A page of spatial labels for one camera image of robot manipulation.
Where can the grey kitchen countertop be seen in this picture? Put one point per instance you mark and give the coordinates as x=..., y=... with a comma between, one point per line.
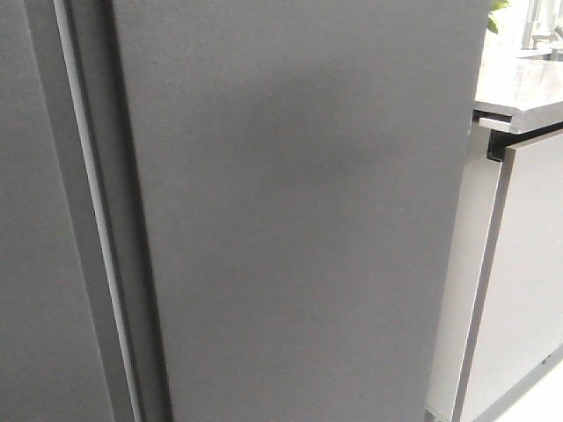
x=519, y=91

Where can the white kitchen cabinet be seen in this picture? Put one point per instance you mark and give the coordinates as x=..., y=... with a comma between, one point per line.
x=500, y=330

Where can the metal kitchen faucet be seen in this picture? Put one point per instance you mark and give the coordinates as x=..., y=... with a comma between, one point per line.
x=543, y=23

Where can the grey fridge door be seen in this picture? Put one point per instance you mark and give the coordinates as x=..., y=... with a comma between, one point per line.
x=296, y=167
x=50, y=364

